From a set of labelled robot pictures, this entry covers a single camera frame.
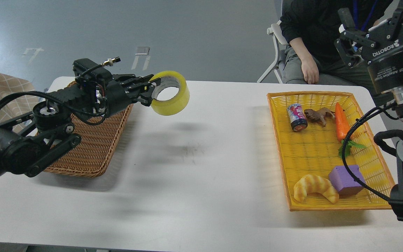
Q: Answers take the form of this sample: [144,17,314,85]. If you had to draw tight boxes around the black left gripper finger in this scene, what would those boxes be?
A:
[112,74,154,86]
[126,78,161,106]

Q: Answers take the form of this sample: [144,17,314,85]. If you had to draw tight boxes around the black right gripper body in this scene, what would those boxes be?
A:
[361,20,403,93]

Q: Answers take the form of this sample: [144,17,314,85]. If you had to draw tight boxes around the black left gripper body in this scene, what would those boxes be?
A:
[105,75,135,116]

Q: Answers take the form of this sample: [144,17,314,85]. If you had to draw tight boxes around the yellow tape roll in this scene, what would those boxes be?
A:
[150,71,190,116]

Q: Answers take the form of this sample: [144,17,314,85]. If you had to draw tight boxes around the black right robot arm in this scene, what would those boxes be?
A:
[335,0,403,221]

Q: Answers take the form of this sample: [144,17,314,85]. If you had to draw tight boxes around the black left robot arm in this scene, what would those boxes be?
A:
[0,57,156,177]

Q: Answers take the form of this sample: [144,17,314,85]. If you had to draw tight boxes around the person's bare hand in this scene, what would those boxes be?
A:
[301,56,319,84]

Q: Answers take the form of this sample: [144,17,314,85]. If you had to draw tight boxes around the seated person in black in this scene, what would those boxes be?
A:
[280,0,394,106]

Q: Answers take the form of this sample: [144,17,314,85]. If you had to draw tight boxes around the brown wicker basket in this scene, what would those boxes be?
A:
[42,81,134,177]

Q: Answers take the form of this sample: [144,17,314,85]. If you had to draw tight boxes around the brown toy frog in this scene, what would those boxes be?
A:
[304,107,335,127]

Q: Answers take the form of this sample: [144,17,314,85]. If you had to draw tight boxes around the white chair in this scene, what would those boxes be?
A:
[256,20,288,84]

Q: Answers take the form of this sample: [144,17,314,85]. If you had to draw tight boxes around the orange toy carrot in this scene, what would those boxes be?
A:
[335,103,366,157]

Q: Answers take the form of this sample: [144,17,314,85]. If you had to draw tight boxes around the yellow plastic basket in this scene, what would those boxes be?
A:
[267,91,394,211]

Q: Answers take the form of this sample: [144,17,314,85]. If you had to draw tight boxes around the small drink can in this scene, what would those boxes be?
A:
[287,103,308,132]

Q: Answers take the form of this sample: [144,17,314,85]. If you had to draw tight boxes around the purple foam block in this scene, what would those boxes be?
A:
[328,165,364,196]

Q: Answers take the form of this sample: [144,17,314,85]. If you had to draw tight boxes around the toy croissant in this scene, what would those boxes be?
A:
[293,174,340,204]

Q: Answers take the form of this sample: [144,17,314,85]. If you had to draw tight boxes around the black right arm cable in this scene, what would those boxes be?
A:
[341,101,398,203]

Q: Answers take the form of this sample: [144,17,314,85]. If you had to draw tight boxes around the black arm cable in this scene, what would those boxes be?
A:
[0,63,109,137]
[341,101,398,203]

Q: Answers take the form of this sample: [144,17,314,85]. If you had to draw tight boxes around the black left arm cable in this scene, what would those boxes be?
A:
[0,63,109,137]

